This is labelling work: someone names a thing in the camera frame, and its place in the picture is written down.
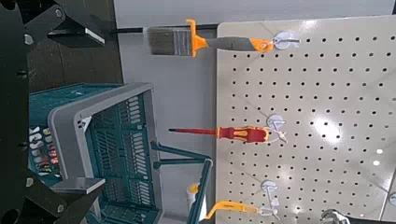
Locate red yellow screwdriver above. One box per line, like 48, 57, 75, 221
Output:
167, 125, 271, 144

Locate beige pegboard panel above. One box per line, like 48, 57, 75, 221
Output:
377, 169, 396, 224
215, 14, 396, 224

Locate orange handled hand tool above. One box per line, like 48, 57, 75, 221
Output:
204, 200, 261, 221

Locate teal grey plastic crate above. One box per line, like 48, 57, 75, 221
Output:
28, 82, 215, 224

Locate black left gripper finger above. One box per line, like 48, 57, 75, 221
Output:
18, 176, 106, 224
18, 0, 106, 49

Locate orange grey paintbrush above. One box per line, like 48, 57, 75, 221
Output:
146, 18, 275, 59

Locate white bottle yellow cap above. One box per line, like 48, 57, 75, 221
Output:
186, 182, 208, 222

